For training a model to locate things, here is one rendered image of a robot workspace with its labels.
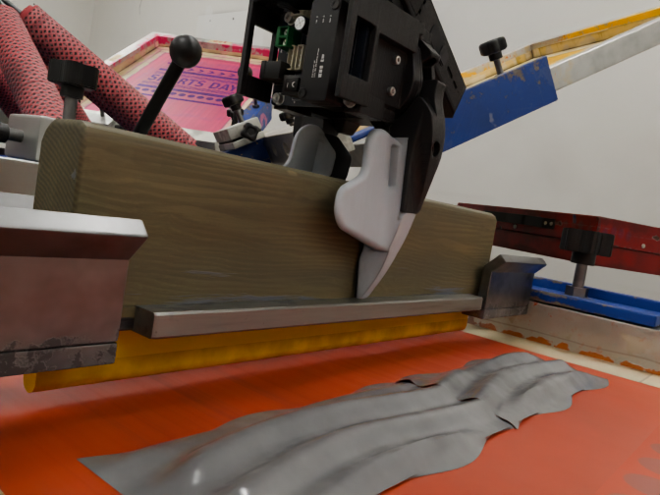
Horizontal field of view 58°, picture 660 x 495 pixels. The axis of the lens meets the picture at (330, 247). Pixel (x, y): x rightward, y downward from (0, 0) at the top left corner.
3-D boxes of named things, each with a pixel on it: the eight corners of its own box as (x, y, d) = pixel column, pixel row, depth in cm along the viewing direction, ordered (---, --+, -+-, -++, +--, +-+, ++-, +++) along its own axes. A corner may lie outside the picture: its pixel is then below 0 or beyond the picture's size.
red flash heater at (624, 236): (627, 270, 172) (634, 229, 171) (799, 303, 130) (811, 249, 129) (450, 243, 149) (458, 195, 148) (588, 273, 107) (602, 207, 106)
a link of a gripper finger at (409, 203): (353, 212, 33) (358, 60, 34) (370, 214, 35) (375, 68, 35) (425, 211, 31) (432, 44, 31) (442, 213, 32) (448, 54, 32)
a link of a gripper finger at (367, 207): (302, 301, 30) (310, 119, 30) (369, 297, 35) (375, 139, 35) (353, 305, 28) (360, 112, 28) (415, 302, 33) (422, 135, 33)
